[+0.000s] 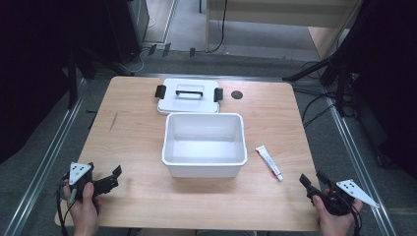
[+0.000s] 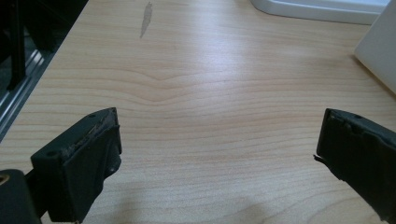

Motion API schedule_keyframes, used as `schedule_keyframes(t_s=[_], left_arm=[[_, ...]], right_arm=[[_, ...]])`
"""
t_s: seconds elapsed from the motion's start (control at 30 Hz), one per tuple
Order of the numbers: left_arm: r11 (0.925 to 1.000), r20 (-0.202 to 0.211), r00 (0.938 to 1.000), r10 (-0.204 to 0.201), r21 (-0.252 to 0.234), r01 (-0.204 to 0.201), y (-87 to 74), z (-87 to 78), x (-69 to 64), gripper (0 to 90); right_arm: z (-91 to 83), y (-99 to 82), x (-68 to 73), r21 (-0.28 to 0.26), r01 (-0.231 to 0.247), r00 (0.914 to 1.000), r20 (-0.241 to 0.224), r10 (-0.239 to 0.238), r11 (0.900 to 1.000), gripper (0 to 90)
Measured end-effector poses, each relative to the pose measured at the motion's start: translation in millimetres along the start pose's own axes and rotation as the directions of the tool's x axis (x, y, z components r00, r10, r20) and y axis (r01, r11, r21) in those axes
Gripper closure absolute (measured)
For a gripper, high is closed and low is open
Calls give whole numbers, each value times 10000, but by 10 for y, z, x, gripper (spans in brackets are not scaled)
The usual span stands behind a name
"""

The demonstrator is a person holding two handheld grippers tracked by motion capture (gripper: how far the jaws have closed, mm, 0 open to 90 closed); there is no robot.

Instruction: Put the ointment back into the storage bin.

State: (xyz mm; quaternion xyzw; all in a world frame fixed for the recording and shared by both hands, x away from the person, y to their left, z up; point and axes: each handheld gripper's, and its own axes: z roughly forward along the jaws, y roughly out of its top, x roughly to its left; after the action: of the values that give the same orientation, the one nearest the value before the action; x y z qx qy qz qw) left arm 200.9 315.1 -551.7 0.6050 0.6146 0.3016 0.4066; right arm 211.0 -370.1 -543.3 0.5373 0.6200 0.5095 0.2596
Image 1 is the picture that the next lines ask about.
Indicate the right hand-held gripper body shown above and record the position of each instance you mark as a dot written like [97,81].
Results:
[334,203]

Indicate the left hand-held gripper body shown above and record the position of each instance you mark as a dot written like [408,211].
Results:
[104,185]

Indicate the white ointment tube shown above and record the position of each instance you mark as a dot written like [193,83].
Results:
[269,163]

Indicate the white plastic storage box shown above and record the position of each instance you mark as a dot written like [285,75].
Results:
[204,149]

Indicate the person's right hand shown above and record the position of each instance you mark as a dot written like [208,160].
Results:
[336,224]

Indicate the person's left hand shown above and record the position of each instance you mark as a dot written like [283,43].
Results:
[84,213]

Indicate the dark round table grommet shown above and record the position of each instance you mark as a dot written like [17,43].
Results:
[237,95]

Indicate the black tripod stand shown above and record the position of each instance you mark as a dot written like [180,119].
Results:
[331,65]

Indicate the dark curtain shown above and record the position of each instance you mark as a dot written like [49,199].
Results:
[36,65]
[390,82]

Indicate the black cabinet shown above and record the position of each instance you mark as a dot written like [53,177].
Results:
[126,29]

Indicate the light wooden furniture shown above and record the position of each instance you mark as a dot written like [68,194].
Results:
[282,13]

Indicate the metal floor rail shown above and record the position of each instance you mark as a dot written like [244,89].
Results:
[46,157]
[357,164]

